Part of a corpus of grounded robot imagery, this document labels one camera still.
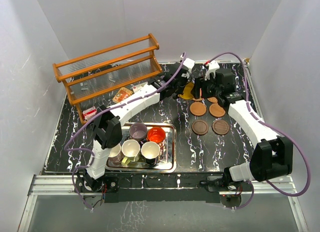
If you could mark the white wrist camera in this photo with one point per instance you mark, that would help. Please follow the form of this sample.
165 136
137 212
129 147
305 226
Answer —
187 64
211 68

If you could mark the orange wooden shelf rack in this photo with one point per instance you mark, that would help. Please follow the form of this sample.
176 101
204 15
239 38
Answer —
95 74

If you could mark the pink handled white mug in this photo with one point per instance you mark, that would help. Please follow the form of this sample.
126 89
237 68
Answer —
116 154

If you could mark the red white small box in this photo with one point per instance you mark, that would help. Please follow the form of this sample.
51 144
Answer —
89 113

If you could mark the woven rattan coaster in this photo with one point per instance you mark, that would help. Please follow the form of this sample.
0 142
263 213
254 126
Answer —
212 100
197 100

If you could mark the light wooden coaster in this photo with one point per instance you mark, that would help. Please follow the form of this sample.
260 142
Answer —
216 110
198 109

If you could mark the silver metal tray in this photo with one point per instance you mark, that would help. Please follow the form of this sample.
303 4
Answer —
167 162

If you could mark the yellow mug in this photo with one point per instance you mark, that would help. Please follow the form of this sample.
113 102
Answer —
186 94

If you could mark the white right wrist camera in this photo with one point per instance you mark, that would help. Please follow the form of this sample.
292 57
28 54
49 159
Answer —
211 68

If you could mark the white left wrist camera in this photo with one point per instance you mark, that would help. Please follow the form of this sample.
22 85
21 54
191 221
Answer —
187 64

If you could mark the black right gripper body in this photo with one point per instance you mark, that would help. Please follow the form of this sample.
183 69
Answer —
208 87

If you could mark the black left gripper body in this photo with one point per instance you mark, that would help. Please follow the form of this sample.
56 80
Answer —
179 87

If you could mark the dark wooden coaster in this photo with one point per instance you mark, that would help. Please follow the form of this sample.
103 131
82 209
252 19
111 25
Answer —
220 127
200 127

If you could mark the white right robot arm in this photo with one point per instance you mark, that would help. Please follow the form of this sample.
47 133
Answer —
273 154

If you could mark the green handled white mug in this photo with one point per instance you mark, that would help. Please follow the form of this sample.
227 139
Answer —
131 151

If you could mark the white cardboard box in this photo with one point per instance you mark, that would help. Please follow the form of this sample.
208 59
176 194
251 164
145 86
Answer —
138 87

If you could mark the purple mug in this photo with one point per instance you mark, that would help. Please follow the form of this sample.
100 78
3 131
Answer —
138 131

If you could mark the black white mug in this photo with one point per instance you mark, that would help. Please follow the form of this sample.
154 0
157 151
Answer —
151 152

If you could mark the orange-red mug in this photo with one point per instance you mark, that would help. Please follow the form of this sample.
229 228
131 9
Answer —
156 134

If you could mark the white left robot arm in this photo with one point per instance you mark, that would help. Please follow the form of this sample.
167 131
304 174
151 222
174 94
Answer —
107 128

